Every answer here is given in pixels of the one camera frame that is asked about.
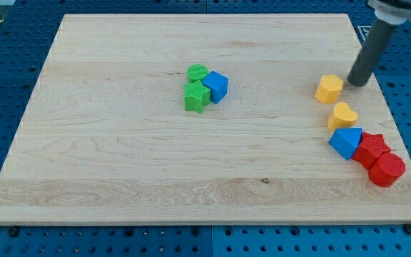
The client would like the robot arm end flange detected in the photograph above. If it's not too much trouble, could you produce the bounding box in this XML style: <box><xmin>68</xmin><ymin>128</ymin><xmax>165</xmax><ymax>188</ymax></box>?
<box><xmin>367</xmin><ymin>0</ymin><xmax>411</xmax><ymax>25</ymax></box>

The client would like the blue cube block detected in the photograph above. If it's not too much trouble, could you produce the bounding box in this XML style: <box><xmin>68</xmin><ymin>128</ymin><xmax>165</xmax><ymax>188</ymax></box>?
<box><xmin>202</xmin><ymin>71</ymin><xmax>228</xmax><ymax>104</ymax></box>

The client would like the green star block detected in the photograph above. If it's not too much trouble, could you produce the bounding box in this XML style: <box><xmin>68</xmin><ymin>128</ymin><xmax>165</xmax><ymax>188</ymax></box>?
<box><xmin>183</xmin><ymin>81</ymin><xmax>210</xmax><ymax>114</ymax></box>

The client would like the red cylinder block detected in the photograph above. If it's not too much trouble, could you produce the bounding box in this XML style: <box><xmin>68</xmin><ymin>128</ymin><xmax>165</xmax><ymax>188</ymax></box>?
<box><xmin>368</xmin><ymin>152</ymin><xmax>406</xmax><ymax>188</ymax></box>

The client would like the red star block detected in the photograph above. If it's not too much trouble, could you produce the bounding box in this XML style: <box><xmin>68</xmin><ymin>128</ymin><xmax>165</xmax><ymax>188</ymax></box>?
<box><xmin>351</xmin><ymin>131</ymin><xmax>391</xmax><ymax>170</ymax></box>

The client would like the yellow hexagon block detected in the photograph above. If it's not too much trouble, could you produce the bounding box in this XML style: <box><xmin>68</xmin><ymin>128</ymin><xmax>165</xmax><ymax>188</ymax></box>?
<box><xmin>314</xmin><ymin>74</ymin><xmax>343</xmax><ymax>104</ymax></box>

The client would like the blue triangle block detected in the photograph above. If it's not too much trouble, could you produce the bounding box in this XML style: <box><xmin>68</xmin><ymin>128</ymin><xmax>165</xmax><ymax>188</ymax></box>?
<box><xmin>328</xmin><ymin>127</ymin><xmax>362</xmax><ymax>160</ymax></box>

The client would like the green cylinder block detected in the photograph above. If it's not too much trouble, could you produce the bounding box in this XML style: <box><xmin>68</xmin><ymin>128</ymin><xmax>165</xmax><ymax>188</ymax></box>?
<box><xmin>186</xmin><ymin>64</ymin><xmax>209</xmax><ymax>83</ymax></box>

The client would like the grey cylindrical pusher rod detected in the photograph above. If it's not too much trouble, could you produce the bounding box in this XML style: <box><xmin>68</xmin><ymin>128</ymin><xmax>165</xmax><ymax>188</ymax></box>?
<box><xmin>347</xmin><ymin>19</ymin><xmax>397</xmax><ymax>87</ymax></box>

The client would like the yellow heart block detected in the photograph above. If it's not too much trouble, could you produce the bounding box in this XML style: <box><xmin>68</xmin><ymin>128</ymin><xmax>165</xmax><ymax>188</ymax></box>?
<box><xmin>327</xmin><ymin>102</ymin><xmax>359</xmax><ymax>131</ymax></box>

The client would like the light wooden board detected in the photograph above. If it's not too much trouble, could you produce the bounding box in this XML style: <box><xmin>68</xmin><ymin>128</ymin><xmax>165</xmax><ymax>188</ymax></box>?
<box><xmin>0</xmin><ymin>14</ymin><xmax>411</xmax><ymax>226</ymax></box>

